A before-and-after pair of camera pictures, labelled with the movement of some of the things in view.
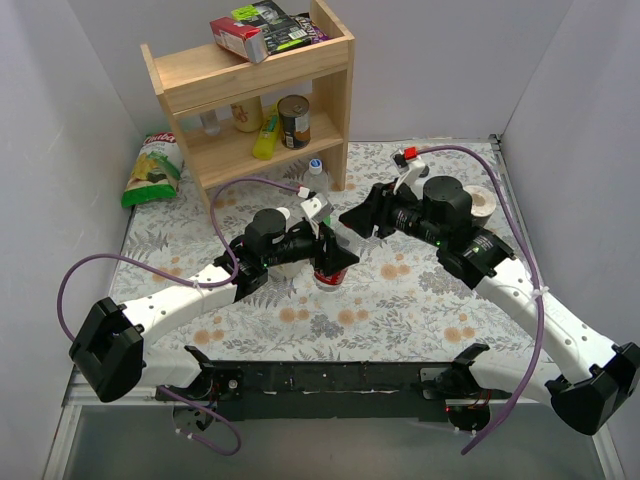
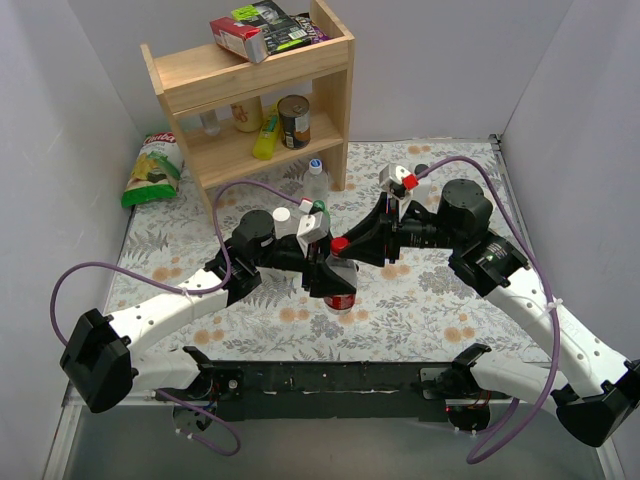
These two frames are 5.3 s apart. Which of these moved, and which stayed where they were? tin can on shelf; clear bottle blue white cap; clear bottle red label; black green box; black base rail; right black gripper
Moved: clear bottle red label; right black gripper
Stayed: black green box; tin can on shelf; clear bottle blue white cap; black base rail
